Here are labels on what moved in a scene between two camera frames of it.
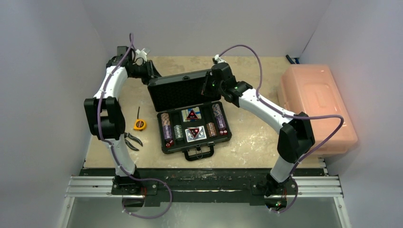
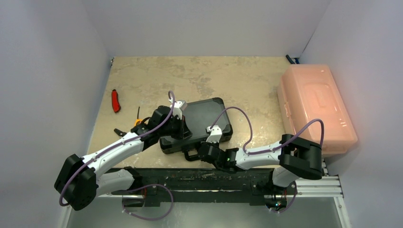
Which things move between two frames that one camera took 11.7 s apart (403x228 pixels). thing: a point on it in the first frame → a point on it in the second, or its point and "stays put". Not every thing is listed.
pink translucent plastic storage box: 313,89 stays put
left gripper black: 153,71 → 183,132
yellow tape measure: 139,124 stays put
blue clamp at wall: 292,61 stays put
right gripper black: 207,84 → 205,150
